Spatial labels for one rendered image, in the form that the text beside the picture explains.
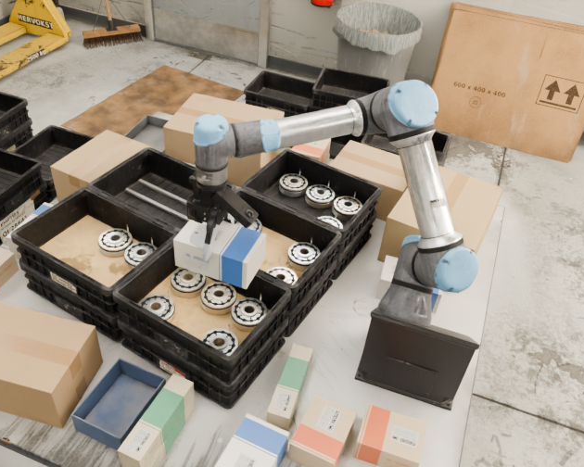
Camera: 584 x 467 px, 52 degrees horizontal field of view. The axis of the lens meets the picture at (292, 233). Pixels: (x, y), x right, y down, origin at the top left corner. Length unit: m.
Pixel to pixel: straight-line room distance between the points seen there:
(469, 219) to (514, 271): 1.32
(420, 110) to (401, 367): 0.69
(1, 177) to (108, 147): 0.73
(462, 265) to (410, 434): 0.45
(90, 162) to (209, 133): 1.05
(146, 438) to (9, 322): 0.51
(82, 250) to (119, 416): 0.55
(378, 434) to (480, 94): 3.09
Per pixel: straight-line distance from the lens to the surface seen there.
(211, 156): 1.33
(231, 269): 1.48
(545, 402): 2.87
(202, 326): 1.71
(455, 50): 4.30
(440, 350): 1.62
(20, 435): 1.75
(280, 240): 1.97
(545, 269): 3.49
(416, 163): 1.49
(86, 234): 2.02
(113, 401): 1.74
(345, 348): 1.85
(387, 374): 1.74
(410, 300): 1.64
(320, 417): 1.62
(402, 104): 1.45
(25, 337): 1.73
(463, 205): 2.16
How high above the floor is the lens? 2.14
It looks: 41 degrees down
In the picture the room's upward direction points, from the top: 6 degrees clockwise
